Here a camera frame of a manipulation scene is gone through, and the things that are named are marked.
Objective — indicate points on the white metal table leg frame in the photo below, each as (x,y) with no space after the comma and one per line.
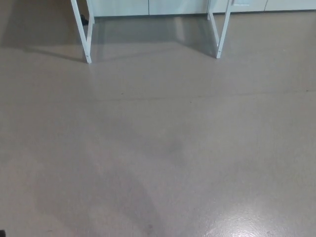
(222,37)
(85,42)

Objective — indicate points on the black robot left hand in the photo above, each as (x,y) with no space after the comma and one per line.
(1,234)

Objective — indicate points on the white cabinet row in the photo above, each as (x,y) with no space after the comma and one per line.
(172,6)

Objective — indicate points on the small black floor object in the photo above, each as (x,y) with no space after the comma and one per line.
(84,19)

